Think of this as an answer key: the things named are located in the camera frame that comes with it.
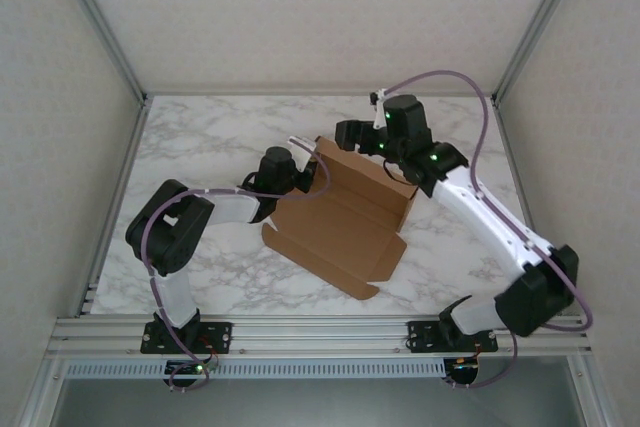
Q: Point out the brown cardboard box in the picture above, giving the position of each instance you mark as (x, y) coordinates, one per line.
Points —
(340, 227)

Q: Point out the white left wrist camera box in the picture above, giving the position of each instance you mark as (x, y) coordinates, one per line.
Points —
(303, 143)

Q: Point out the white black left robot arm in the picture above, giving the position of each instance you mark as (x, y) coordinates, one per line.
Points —
(170, 232)

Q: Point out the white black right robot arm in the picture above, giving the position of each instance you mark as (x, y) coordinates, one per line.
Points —
(500, 227)

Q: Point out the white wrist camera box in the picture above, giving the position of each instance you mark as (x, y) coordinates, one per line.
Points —
(380, 117)
(303, 143)

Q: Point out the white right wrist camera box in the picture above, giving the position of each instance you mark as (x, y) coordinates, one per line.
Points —
(380, 117)

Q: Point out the aluminium table side rail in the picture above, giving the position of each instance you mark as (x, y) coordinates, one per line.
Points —
(116, 197)
(511, 147)

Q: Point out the aluminium frame post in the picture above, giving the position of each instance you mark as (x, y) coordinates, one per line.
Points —
(535, 27)
(104, 27)

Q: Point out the thin aluminium table rail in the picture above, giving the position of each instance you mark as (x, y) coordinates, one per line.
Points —
(320, 94)

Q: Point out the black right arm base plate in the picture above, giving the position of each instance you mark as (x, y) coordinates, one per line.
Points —
(425, 334)

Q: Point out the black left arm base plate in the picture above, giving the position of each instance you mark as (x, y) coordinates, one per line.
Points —
(220, 334)

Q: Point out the wide aluminium table rail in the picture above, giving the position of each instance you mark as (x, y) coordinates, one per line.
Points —
(320, 334)

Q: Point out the aluminium lower frame leg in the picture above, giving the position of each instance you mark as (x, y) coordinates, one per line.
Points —
(42, 392)
(590, 392)

